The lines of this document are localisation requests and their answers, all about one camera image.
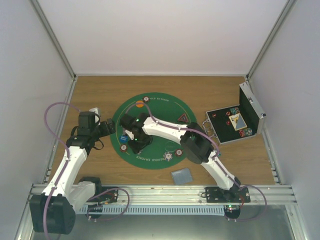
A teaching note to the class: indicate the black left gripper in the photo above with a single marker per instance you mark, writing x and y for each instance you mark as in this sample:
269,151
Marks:
111,125

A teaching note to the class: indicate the round green poker mat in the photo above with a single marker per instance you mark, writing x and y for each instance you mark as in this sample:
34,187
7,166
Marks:
164,107

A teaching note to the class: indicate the blue small blind button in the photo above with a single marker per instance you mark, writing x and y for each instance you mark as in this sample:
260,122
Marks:
123,139

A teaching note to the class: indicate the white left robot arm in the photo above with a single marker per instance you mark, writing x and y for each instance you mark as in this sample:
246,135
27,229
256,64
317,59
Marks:
54,210

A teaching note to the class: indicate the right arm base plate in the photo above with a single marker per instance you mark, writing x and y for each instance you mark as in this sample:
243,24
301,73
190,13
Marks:
218,195

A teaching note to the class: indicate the grey slotted cable duct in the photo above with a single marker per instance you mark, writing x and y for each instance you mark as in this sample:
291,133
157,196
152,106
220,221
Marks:
206,210

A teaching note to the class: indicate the card deck in case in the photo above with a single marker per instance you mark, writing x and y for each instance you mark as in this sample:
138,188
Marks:
237,121

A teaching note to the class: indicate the black red all-in triangle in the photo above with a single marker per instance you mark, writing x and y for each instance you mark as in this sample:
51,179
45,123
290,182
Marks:
183,118

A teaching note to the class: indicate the blue poker chip stack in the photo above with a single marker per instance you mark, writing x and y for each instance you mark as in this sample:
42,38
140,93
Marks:
168,156

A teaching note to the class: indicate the aluminium poker case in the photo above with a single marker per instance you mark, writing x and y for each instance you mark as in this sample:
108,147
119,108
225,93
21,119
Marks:
218,126

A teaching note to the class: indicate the blue playing card deck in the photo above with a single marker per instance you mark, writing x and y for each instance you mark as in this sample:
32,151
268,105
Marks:
182,176

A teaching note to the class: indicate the aluminium frame rail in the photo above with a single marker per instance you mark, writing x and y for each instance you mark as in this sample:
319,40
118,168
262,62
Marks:
193,194

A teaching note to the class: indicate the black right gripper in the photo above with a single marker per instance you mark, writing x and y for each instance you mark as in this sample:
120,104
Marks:
136,149

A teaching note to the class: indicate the orange big blind button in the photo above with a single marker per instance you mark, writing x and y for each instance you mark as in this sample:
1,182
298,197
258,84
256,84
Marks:
139,104

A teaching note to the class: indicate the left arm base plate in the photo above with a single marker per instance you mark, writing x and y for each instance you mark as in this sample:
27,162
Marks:
106,195

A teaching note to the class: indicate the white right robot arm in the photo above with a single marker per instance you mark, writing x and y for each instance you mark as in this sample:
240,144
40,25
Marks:
198,147

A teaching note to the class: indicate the red poker chip stack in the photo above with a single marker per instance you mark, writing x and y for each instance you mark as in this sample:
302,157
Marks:
178,152

